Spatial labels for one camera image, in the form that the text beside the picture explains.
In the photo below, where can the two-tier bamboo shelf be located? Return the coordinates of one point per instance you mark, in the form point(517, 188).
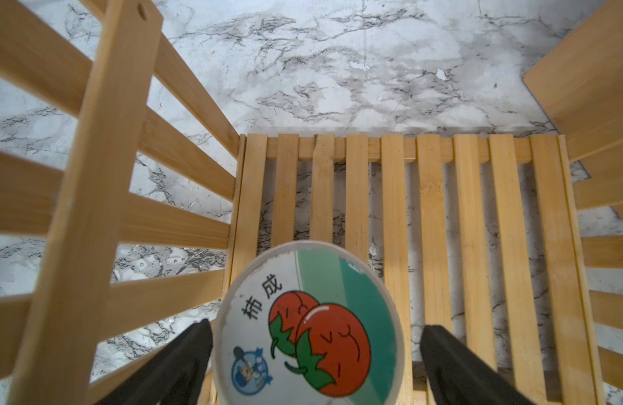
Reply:
point(150, 150)

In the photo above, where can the strawberry lid jar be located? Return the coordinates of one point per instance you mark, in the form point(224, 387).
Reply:
point(307, 322)

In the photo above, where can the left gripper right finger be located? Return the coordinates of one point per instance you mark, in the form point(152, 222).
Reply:
point(457, 376)

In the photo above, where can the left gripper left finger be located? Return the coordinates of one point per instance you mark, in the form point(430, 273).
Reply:
point(174, 376)

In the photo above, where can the wooden corner shelf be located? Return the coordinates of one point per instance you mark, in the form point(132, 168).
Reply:
point(579, 84)

